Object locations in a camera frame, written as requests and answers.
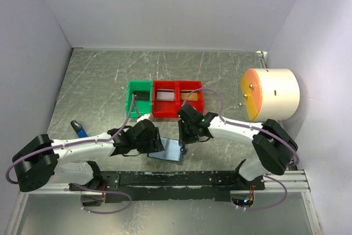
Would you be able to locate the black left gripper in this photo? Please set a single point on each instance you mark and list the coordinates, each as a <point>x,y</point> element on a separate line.
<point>155,145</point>

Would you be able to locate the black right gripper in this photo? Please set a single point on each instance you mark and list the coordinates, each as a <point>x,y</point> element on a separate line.
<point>182,136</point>

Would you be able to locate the blue leather card holder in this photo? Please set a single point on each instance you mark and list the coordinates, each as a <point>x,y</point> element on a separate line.
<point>173,151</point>

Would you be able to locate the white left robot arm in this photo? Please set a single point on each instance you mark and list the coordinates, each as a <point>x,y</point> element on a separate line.
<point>45,161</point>

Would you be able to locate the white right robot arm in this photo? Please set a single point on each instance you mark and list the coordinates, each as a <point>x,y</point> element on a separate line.
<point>274,147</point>

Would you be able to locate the gold credit card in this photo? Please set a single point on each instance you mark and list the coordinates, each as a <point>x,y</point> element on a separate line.
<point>188,95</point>

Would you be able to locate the silver credit card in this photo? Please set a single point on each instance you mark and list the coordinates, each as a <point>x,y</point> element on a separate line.
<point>165,95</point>

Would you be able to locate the black credit card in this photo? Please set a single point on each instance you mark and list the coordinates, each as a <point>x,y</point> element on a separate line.
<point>142,95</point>

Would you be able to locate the red plastic bin middle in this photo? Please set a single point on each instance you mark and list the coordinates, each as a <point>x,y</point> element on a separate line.
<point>165,109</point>

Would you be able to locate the red plastic bin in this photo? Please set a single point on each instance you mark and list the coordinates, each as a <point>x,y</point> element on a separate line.
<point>192,85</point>
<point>165,109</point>

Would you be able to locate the red plastic bin right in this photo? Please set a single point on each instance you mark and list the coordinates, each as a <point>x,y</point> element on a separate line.
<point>192,85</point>

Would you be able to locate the green plastic bin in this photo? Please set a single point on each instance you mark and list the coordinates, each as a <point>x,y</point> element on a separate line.
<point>144,107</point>

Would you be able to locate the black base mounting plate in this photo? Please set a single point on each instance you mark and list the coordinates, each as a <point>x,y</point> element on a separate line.
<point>177,185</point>

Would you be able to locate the cream cylinder orange yellow face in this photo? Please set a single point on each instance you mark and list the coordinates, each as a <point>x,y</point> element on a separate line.
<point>269,94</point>

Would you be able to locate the aluminium rail frame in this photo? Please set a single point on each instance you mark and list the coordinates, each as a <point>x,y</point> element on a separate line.
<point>94,91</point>

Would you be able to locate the blue black handled tool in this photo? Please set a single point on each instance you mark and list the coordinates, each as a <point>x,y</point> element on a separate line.
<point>79,129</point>

